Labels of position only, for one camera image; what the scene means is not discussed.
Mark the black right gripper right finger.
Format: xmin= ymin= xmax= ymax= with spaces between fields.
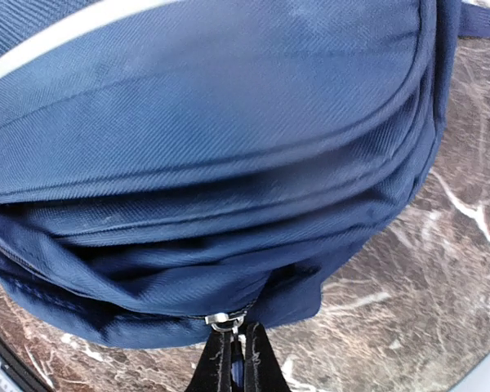
xmin=244 ymin=323 xmax=291 ymax=392

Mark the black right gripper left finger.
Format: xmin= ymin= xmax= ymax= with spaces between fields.
xmin=185 ymin=331 xmax=232 ymax=392

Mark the navy blue student backpack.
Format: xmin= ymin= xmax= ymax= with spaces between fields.
xmin=0 ymin=1 xmax=490 ymax=349

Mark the black front table rail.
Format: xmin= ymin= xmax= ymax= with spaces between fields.
xmin=0 ymin=335 xmax=53 ymax=391

